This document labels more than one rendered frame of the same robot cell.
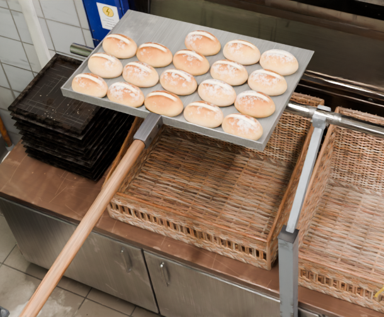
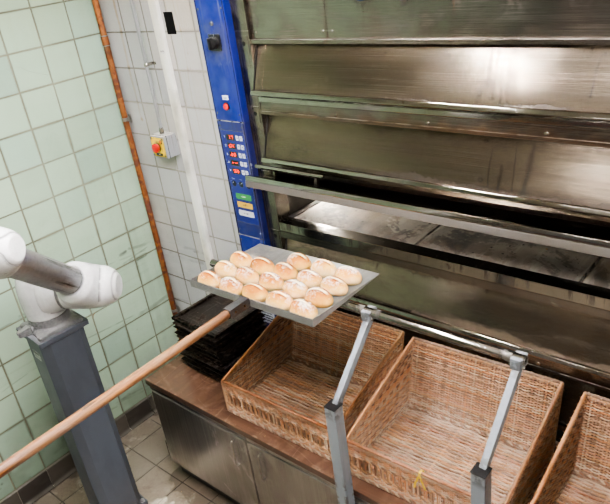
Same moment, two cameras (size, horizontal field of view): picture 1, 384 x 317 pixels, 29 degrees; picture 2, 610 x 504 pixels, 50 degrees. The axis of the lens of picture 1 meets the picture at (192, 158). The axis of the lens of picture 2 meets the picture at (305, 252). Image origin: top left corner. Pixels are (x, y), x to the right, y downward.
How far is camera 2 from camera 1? 0.72 m
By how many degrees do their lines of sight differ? 24
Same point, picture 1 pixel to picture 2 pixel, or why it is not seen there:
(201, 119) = (274, 302)
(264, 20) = (361, 263)
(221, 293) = (302, 487)
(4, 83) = not seen: hidden behind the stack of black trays
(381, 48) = (442, 286)
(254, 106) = (315, 297)
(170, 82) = (263, 279)
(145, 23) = (266, 251)
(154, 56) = (260, 265)
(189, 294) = (280, 490)
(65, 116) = not seen: hidden behind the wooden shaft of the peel
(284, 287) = (336, 464)
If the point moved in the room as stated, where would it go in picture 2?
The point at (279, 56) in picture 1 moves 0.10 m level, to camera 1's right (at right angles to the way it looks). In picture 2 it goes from (346, 269) to (377, 268)
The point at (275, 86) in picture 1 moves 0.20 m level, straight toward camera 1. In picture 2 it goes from (337, 287) to (320, 322)
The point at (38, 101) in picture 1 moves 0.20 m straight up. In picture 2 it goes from (195, 315) to (185, 275)
